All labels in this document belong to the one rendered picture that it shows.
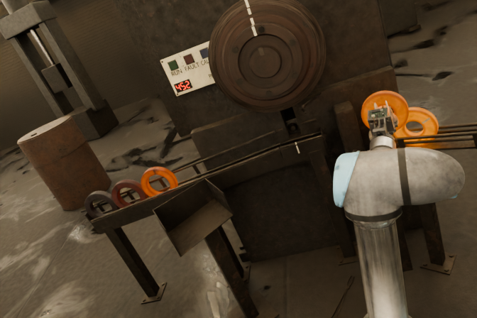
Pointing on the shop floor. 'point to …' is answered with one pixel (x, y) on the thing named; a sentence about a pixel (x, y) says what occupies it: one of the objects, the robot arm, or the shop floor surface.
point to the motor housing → (403, 247)
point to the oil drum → (64, 162)
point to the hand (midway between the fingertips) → (383, 107)
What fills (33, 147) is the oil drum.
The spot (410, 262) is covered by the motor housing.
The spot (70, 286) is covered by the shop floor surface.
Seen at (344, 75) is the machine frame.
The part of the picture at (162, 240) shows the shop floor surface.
